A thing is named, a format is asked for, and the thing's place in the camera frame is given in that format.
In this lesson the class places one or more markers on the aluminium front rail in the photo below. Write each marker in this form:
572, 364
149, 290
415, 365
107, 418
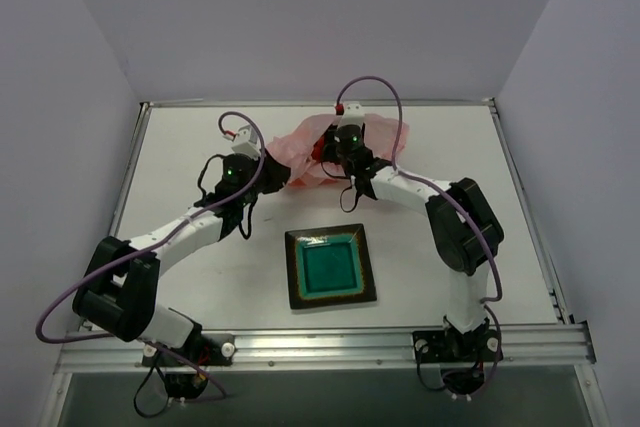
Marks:
338, 349

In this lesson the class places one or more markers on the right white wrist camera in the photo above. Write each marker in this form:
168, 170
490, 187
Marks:
349, 114

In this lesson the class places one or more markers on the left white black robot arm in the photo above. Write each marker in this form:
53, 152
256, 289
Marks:
121, 296

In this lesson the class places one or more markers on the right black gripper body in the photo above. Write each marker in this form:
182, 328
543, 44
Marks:
329, 137

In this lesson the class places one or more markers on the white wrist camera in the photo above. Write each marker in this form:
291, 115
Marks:
246, 142
349, 114

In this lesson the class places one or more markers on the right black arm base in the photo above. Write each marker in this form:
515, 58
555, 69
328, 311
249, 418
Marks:
467, 361

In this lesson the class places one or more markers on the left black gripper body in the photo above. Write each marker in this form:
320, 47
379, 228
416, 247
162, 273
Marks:
275, 176

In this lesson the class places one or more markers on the pink plastic bag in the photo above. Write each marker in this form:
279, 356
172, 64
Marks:
310, 147

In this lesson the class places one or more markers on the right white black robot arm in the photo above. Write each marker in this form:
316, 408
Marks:
465, 229

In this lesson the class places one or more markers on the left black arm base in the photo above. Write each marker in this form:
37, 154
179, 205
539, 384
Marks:
184, 372

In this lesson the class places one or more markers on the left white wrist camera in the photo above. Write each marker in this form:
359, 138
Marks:
246, 142

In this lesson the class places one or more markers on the square green black plate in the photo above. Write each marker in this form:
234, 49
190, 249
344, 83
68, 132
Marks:
329, 266

